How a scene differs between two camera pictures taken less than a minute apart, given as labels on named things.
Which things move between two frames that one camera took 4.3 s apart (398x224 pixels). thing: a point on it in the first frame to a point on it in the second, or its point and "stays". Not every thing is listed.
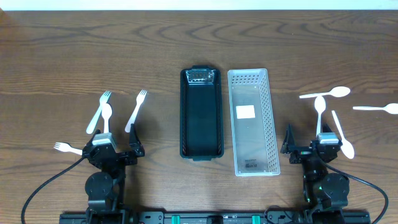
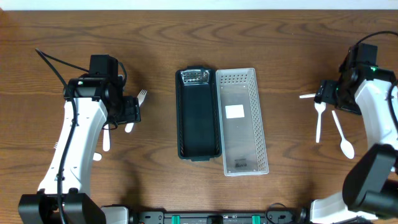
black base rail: x=214 y=217 stays
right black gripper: x=306 y=152 to x=322 y=92
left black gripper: x=116 y=156 to x=132 y=109
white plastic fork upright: x=140 y=97 stays
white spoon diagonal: x=346 y=147 stays
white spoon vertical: x=320 y=105 stays
